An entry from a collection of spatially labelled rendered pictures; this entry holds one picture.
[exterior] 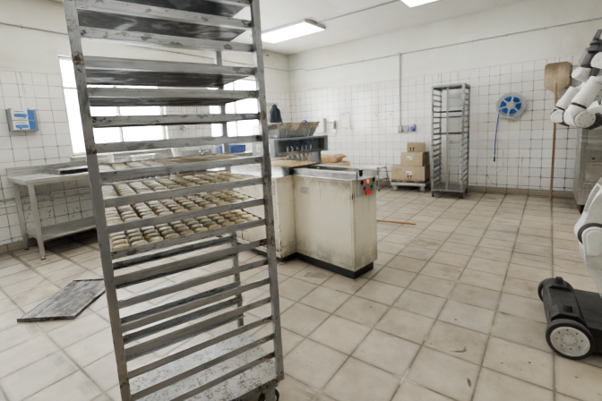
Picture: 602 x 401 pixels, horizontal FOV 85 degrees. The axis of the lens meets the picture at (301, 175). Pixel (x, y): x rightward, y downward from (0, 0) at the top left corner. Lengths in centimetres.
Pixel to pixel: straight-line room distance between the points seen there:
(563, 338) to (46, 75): 553
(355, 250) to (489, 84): 439
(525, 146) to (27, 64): 704
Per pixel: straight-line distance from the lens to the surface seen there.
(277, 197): 296
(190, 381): 183
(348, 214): 267
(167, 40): 132
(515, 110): 624
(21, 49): 530
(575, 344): 238
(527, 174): 642
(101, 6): 131
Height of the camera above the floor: 126
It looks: 8 degrees down
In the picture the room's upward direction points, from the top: 3 degrees counter-clockwise
